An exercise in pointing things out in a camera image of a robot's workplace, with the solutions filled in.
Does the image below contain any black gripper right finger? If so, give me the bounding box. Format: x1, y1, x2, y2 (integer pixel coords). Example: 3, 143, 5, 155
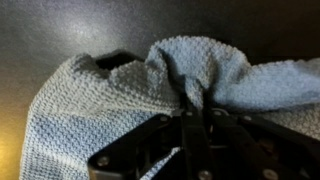
203, 99, 320, 180

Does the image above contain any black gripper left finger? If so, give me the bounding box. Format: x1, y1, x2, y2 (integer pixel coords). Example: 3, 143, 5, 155
87, 93, 215, 180

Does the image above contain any blue knitted cloth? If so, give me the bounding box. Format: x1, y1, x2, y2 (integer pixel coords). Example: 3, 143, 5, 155
19, 35, 320, 180

